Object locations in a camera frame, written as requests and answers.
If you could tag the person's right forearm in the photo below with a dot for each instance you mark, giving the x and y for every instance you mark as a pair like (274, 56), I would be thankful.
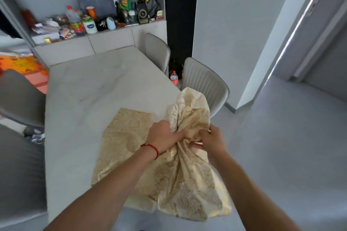
(252, 198)

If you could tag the person's left forearm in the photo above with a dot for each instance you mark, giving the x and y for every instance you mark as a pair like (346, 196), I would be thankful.
(108, 193)

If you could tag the white blue sneakers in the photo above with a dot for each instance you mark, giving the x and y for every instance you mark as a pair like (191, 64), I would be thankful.
(35, 137)

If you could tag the person's left hand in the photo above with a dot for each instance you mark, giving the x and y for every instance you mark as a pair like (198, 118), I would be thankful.
(162, 136)

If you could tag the white crumpled paper bag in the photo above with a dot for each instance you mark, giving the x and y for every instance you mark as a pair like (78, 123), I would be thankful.
(13, 44)

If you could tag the pink box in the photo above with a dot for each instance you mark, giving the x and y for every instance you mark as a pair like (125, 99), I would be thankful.
(38, 82)

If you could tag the red canister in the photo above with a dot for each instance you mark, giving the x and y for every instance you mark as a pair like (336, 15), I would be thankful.
(28, 18)

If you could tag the dark handbag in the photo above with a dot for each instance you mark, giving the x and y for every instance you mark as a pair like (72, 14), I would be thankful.
(153, 7)

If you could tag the clear jar white lid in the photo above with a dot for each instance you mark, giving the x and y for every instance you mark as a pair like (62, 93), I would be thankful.
(131, 18)

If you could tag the black hanging jacket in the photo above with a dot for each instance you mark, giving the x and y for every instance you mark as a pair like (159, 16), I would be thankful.
(6, 25)

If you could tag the white jar blue label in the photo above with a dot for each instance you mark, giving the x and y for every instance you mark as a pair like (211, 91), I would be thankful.
(90, 26)

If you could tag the light blue small vase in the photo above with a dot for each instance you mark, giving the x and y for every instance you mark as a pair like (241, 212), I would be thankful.
(110, 23)

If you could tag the black pouch with keys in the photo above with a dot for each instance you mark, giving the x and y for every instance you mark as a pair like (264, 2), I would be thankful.
(101, 25)

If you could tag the grey door silver lock plate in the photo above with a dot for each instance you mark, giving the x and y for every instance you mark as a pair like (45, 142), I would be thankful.
(311, 27)

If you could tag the small bottle red cap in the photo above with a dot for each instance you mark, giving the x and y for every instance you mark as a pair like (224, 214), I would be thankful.
(174, 77)

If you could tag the white flat box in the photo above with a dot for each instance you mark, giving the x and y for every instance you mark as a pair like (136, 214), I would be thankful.
(40, 39)

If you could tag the dark sauce bottle red label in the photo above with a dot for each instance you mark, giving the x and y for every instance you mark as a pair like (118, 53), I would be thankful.
(77, 26)

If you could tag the white wall socket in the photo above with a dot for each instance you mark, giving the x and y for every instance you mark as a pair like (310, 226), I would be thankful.
(115, 0)

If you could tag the pink striped packet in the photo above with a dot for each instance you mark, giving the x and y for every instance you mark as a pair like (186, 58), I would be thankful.
(64, 34)

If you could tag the grey upholstered chair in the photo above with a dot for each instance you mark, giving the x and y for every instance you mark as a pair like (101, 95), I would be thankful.
(203, 82)
(157, 52)
(21, 179)
(21, 98)

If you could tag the beige lace tablecloth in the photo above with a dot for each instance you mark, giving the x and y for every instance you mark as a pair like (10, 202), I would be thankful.
(184, 184)

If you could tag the person's right hand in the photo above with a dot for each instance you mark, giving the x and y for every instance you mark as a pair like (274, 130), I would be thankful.
(214, 144)

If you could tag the small brown dish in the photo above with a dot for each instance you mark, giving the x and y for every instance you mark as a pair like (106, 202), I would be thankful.
(120, 24)

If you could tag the orange paper cup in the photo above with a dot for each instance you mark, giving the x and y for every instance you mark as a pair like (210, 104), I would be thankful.
(91, 12)

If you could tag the plain grey door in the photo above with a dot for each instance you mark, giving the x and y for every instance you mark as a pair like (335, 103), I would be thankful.
(333, 71)

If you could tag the green snack bag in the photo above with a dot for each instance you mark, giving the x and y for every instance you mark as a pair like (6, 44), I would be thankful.
(125, 0)

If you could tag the small cream box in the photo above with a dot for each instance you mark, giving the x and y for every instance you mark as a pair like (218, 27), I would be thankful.
(160, 15)

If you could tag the small gold box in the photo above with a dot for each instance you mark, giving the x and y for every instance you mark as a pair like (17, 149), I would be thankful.
(47, 40)

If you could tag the black trophy plaque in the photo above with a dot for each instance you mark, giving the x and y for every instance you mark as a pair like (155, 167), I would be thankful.
(142, 13)

